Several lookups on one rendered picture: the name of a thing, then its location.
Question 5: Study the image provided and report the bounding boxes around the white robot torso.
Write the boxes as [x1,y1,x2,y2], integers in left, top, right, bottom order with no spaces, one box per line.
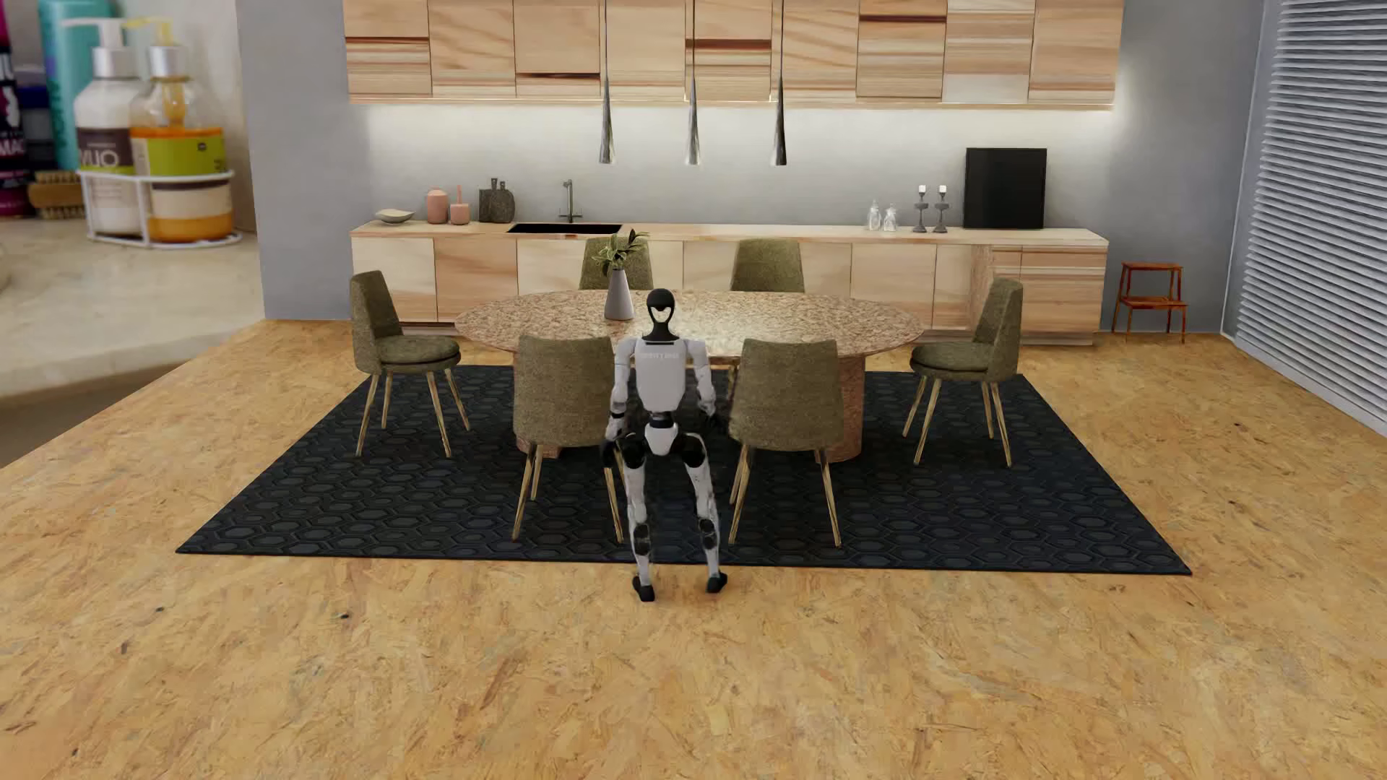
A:
[631,336,693,420]

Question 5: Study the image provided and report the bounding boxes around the olive fabric chair wooden legs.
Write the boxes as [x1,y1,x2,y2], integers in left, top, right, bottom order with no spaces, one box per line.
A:
[729,238,808,294]
[726,338,847,548]
[347,269,472,459]
[902,277,1027,469]
[510,332,626,545]
[579,235,656,292]

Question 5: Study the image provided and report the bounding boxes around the robot left leg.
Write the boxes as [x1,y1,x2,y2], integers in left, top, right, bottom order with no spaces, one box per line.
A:
[615,418,661,604]

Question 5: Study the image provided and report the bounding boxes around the robot leg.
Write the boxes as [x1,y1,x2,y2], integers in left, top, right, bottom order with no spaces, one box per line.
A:
[664,418,730,596]
[615,418,661,604]

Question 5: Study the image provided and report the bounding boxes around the robot right leg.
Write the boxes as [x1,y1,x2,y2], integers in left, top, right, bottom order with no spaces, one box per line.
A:
[664,418,730,596]

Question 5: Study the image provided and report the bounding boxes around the oval speckled stone table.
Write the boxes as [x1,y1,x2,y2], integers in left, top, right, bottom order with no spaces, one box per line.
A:
[454,288,925,464]

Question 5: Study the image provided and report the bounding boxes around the grey vase with green plant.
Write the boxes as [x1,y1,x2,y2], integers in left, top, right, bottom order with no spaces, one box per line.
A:
[594,227,650,323]

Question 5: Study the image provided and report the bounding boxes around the wooden kitchen counter cabinet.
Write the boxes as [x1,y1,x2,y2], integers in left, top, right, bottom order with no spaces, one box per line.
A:
[349,220,1111,346]

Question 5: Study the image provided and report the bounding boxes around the black hexagon pattern rug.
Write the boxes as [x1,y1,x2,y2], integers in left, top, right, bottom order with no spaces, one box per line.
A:
[176,364,1193,576]

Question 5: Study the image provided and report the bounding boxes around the silver cone pendant lamp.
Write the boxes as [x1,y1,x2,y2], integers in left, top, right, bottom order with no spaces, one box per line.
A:
[770,0,789,168]

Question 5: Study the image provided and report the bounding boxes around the black square appliance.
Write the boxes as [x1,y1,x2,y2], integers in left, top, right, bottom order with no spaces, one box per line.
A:
[963,147,1049,230]

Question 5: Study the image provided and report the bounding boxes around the small orange wooden step stool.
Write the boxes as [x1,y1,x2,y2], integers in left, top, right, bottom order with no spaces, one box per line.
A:
[1110,261,1190,345]

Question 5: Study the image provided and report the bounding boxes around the yellow pump soap bottle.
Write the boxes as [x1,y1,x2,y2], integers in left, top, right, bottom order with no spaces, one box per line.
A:
[130,16,236,244]

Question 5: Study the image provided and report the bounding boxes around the white pump soap bottle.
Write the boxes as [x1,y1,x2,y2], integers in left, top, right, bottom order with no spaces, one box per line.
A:
[61,16,145,238]

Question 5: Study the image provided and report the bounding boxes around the wooden scrub brush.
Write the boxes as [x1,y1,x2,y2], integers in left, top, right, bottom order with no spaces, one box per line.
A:
[26,170,86,221]

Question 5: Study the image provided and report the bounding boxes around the white window blinds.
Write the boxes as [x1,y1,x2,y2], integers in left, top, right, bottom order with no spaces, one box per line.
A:
[1222,0,1387,439]

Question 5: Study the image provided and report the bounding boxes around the teal plastic bottle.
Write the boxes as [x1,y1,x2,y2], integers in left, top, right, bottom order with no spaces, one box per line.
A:
[37,0,121,173]

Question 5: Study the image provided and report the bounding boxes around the dark pink labelled bottle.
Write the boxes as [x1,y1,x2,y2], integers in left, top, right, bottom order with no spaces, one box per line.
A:
[0,0,34,219]

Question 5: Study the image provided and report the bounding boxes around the wooden wall cabinets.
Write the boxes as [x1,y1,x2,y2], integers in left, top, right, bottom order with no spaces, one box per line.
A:
[342,0,1126,110]

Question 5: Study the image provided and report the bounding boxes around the white wire bottle rack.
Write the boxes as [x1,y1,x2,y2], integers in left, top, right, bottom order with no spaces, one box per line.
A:
[76,168,244,251]

